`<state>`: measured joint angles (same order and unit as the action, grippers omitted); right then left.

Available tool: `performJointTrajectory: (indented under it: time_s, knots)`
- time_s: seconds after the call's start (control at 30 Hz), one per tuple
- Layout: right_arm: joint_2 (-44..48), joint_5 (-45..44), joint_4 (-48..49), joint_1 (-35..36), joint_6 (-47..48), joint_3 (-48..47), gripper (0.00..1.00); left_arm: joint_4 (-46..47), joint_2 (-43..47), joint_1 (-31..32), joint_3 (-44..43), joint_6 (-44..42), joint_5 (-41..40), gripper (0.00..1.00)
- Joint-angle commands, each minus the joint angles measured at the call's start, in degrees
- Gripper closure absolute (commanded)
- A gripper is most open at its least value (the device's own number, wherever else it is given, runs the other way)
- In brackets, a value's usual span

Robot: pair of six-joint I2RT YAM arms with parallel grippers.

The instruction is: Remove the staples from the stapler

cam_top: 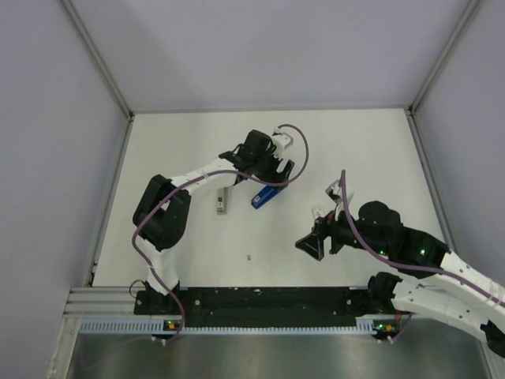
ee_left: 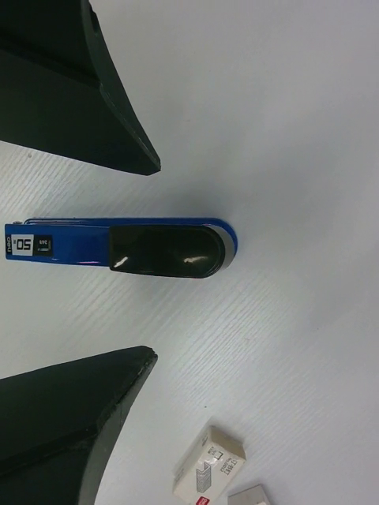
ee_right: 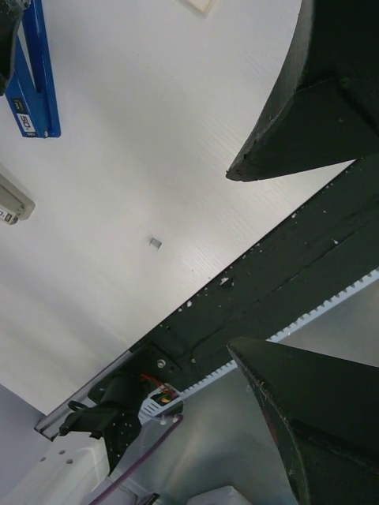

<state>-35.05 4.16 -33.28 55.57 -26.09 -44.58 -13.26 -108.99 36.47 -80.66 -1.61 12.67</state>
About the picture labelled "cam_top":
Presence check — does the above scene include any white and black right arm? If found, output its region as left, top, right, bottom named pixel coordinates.
left=295, top=201, right=504, bottom=356

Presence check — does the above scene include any grey and black stapler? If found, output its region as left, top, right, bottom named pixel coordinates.
left=216, top=187, right=232, bottom=216

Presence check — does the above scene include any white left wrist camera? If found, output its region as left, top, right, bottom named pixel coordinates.
left=271, top=126, right=294, bottom=156

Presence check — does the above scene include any light blue slotted cable duct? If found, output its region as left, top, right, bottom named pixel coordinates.
left=80, top=318, right=377, bottom=336

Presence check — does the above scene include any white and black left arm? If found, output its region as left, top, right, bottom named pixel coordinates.
left=132, top=124, right=294, bottom=313

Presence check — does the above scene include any aluminium frame rail front left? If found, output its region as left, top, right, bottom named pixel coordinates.
left=63, top=286, right=143, bottom=317

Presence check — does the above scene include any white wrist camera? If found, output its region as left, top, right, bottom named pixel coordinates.
left=325, top=179, right=354, bottom=213
left=271, top=126, right=294, bottom=156

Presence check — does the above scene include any aluminium frame post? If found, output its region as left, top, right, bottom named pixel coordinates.
left=408, top=0, right=484, bottom=116
left=58, top=0, right=133, bottom=120

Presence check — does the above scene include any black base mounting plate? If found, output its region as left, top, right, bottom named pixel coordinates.
left=133, top=287, right=397, bottom=328

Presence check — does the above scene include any aluminium frame post right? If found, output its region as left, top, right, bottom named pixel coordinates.
left=408, top=0, right=484, bottom=116

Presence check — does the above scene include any aluminium frame post left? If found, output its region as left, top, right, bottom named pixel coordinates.
left=58, top=0, right=133, bottom=120

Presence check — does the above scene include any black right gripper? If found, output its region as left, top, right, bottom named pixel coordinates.
left=295, top=201, right=390, bottom=260

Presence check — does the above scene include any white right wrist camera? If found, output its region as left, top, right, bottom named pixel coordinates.
left=325, top=179, right=354, bottom=213

